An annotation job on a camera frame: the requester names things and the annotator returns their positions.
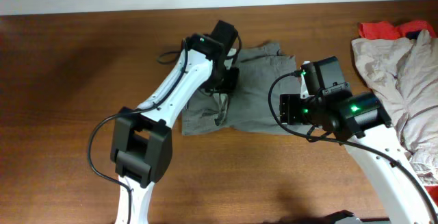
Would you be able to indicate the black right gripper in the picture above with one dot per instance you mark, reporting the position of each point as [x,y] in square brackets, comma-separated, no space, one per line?
[289,109]

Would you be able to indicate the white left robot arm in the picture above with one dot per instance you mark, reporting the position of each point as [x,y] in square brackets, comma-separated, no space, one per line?
[142,139]

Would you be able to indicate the grey cotton shorts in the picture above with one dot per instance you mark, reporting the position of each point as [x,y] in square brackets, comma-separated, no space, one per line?
[246,108]

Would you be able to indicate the red cloth garment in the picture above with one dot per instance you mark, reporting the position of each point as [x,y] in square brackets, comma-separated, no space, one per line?
[387,31]

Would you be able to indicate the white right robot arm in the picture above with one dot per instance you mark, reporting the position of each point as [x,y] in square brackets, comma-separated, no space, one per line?
[366,131]

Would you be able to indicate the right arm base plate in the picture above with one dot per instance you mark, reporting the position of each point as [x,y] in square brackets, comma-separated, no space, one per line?
[347,217]

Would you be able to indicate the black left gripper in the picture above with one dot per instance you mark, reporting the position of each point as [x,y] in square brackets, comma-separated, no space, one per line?
[229,80]

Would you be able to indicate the beige cloth garment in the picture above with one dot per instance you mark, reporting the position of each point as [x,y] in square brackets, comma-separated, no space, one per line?
[402,73]

